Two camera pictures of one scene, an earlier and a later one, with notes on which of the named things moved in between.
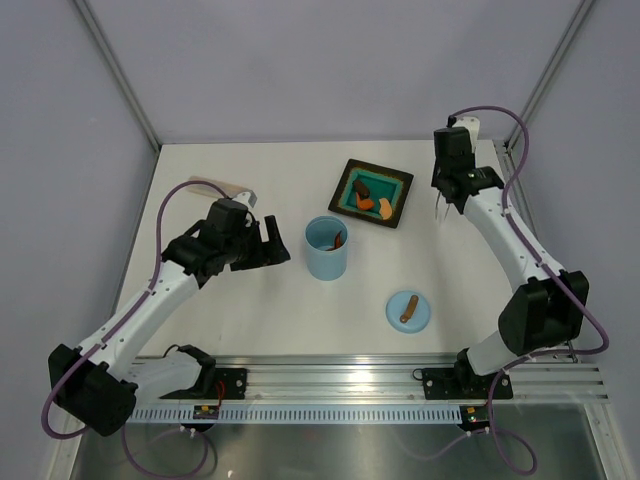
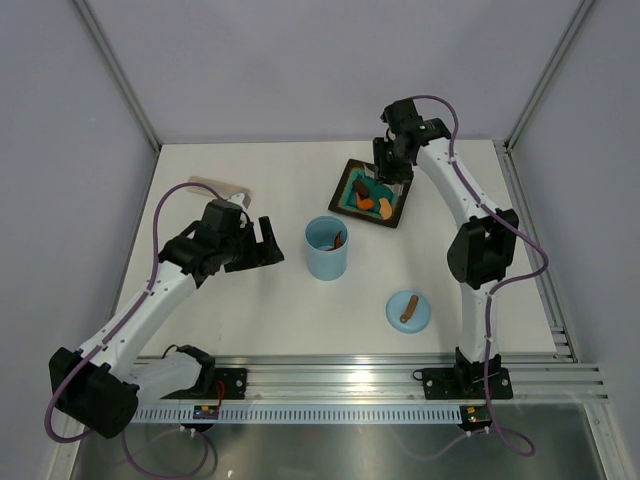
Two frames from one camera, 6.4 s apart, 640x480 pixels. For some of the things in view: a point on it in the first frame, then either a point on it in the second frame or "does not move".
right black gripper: (435, 173) → (403, 175)
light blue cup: (326, 242) does not move
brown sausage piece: (411, 308) does not move
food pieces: (337, 241) does not move
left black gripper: (266, 253) does not move
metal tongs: (445, 214) → (397, 188)
